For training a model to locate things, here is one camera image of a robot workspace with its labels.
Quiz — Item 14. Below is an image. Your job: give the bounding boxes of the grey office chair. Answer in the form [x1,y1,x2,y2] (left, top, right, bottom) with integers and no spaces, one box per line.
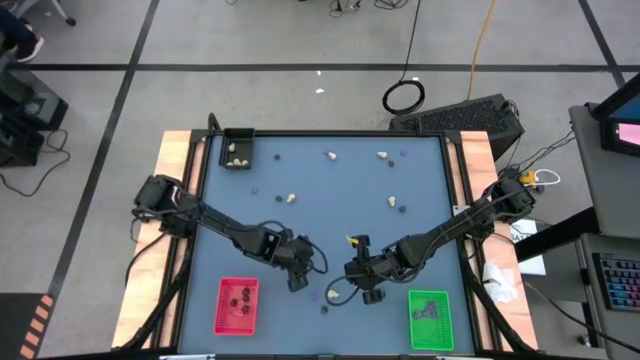
[13,0,74,24]

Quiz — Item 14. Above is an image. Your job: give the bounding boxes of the black computer tower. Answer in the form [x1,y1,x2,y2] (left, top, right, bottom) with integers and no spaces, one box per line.
[388,92,527,162]

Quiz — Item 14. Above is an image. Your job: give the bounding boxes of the black support strut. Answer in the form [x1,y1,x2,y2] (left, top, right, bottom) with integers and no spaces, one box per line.
[455,239,532,354]
[119,234,196,351]

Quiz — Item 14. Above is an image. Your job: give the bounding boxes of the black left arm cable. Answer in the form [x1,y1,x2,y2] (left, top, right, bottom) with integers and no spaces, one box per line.
[299,233,330,276]

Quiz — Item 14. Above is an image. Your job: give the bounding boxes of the green plastic basket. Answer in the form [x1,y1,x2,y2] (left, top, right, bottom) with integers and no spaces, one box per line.
[407,289,455,353]

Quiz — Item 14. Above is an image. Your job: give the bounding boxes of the person's foot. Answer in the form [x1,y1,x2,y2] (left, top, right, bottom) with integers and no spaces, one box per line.
[17,33,46,64]

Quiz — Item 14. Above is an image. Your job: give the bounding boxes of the black floor cable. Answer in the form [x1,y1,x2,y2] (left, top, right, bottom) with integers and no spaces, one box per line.
[0,128,72,198]
[522,279,640,357]

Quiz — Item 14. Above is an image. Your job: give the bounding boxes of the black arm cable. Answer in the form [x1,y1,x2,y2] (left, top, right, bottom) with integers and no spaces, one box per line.
[299,233,330,276]
[323,276,362,308]

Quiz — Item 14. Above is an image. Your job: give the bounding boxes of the backlit keyboard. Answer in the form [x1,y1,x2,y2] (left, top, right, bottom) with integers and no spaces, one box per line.
[592,252,640,314]

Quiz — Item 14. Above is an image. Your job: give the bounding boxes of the red plastic basket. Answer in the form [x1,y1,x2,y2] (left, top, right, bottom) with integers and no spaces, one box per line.
[213,276,261,337]

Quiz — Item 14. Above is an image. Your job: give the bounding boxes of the yellow hanging cable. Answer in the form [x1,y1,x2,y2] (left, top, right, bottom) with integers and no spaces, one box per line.
[466,0,497,101]

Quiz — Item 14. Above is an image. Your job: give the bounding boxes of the black mesh bin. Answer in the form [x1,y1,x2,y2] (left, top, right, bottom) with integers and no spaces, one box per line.
[218,127,256,172]

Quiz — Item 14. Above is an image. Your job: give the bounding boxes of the black hanging cable with coil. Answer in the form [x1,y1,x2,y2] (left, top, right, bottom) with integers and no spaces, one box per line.
[381,0,427,117]

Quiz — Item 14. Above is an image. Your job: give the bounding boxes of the white cable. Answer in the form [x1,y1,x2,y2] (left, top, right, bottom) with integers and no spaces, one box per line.
[519,168,562,191]

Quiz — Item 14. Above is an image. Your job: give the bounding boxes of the computer monitor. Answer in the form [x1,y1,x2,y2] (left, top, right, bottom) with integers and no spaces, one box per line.
[591,74,640,159]

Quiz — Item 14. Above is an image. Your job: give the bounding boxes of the grey desk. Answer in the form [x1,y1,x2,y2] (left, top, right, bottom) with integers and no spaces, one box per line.
[568,102,640,240]
[578,232,640,360]

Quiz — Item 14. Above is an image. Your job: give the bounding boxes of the wooden side board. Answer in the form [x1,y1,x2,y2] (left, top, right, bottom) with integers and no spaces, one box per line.
[110,129,201,350]
[452,130,540,351]

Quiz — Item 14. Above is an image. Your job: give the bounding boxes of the person's leg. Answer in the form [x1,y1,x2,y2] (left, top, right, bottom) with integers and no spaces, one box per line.
[0,4,39,51]

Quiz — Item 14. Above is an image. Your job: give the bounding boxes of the white paper sheet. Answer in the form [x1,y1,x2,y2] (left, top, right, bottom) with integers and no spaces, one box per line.
[508,217,548,277]

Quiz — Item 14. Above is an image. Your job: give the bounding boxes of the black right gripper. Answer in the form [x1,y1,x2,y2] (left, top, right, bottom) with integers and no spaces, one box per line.
[345,233,401,306]

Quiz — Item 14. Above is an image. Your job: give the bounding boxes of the black mat orange stripes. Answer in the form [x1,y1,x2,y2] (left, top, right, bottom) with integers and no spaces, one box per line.
[0,292,56,360]

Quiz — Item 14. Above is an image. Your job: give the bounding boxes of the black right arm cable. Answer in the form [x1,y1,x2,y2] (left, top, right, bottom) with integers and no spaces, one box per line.
[323,276,362,308]

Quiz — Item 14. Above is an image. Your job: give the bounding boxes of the black desk leg bar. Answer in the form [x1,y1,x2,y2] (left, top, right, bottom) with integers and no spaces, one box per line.
[513,206,601,264]

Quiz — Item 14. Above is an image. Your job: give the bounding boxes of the white crumpled cloth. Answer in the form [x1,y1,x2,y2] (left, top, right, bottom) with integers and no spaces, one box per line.
[481,261,520,305]

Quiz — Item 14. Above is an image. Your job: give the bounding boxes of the black equipment stack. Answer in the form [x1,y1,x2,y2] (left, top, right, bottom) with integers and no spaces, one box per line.
[0,44,70,169]

